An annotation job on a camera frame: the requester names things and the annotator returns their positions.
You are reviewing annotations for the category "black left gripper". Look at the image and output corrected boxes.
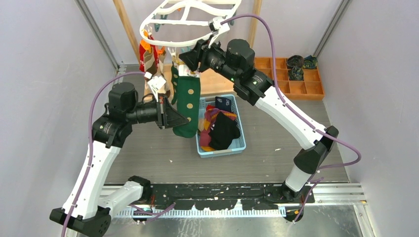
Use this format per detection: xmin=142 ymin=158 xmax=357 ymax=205
xmin=126 ymin=93 xmax=189 ymax=129

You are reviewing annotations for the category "white round clip hanger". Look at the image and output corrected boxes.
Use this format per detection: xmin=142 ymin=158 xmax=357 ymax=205
xmin=139 ymin=0 xmax=242 ymax=48

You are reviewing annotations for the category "purple striped sock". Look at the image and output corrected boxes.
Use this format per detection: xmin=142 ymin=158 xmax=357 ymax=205
xmin=203 ymin=105 xmax=237 ymax=130
xmin=199 ymin=129 xmax=215 ymax=152

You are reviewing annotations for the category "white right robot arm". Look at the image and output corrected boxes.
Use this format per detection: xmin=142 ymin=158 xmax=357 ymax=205
xmin=179 ymin=39 xmax=338 ymax=203

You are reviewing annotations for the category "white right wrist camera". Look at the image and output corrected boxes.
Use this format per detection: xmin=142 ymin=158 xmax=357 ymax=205
xmin=208 ymin=16 xmax=230 ymax=48

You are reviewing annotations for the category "green dotted sock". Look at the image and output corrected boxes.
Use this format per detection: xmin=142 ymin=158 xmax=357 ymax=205
xmin=171 ymin=63 xmax=179 ymax=105
xmin=173 ymin=64 xmax=201 ymax=138

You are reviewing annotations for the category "rolled dark sock middle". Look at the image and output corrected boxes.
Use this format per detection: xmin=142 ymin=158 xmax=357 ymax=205
xmin=288 ymin=67 xmax=304 ymax=81

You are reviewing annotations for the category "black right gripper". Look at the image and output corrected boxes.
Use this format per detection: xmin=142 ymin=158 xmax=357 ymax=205
xmin=178 ymin=35 xmax=239 ymax=83

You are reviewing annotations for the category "wooden hanger stand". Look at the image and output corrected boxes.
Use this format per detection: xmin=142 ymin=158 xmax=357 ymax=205
xmin=113 ymin=0 xmax=258 ymax=96

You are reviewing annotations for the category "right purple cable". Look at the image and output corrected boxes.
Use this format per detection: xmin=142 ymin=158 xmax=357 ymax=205
xmin=220 ymin=13 xmax=362 ymax=224

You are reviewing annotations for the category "beige brown-cuffed sock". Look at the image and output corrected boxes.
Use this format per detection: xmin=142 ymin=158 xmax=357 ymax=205
xmin=143 ymin=48 xmax=171 ymax=97

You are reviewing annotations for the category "rolled dark sock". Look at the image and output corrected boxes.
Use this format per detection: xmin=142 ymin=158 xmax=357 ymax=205
xmin=288 ymin=67 xmax=304 ymax=81
xmin=303 ymin=55 xmax=318 ymax=70
xmin=286 ymin=55 xmax=304 ymax=69

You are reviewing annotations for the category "rolled dark sock right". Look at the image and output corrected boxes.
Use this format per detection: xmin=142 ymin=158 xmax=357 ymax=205
xmin=303 ymin=55 xmax=318 ymax=70

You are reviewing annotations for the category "orange wooden compartment tray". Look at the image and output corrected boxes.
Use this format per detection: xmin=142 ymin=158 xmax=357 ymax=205
xmin=254 ymin=57 xmax=325 ymax=101

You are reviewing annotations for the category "green dotted sock front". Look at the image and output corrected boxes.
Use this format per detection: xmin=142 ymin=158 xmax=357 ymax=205
xmin=173 ymin=64 xmax=201 ymax=138

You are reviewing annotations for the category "rolled dark sock top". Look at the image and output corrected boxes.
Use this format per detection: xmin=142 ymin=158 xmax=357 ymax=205
xmin=286 ymin=55 xmax=304 ymax=69

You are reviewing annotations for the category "navy sock with white cuff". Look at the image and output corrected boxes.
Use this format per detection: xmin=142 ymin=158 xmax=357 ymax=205
xmin=215 ymin=96 xmax=232 ymax=112

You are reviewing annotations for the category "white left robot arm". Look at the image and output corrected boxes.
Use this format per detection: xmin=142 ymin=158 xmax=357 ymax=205
xmin=49 ymin=82 xmax=189 ymax=237

